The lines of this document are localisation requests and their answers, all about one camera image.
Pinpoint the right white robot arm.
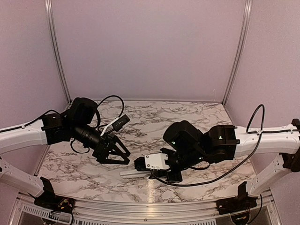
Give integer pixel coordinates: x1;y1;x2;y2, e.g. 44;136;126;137
158;120;300;210

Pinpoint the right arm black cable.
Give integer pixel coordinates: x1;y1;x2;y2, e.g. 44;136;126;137
150;104;265;187

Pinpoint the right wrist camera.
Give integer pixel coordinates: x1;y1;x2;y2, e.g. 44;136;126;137
134;153;170;171

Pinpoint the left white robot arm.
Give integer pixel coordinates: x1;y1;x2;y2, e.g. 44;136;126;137
0;97;130;165

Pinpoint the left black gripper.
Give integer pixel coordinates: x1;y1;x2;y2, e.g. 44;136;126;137
72;121;131;165

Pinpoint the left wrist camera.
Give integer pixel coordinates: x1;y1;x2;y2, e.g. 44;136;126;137
100;115;130;136

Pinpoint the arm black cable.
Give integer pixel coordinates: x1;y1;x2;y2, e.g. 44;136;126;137
70;95;125;154
150;104;265;187

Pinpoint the aluminium frame post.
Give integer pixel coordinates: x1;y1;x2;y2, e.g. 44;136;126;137
222;0;253;106
45;0;72;105

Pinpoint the white remote control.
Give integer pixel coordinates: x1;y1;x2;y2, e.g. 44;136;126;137
120;170;151;179

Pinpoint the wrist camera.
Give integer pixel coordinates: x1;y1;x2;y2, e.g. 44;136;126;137
134;153;170;171
100;115;130;136

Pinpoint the left aluminium frame post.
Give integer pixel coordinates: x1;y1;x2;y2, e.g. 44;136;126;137
45;0;72;105

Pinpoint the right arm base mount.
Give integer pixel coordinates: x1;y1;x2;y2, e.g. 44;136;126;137
216;181;258;215

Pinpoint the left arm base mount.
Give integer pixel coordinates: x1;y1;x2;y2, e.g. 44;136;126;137
34;177;75;213

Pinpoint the front aluminium rail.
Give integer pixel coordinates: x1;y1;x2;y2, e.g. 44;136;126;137
8;191;282;225

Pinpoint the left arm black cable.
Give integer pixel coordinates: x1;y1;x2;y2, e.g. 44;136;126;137
70;95;125;154

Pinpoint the right aluminium frame post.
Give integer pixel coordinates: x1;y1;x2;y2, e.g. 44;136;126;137
222;0;253;106

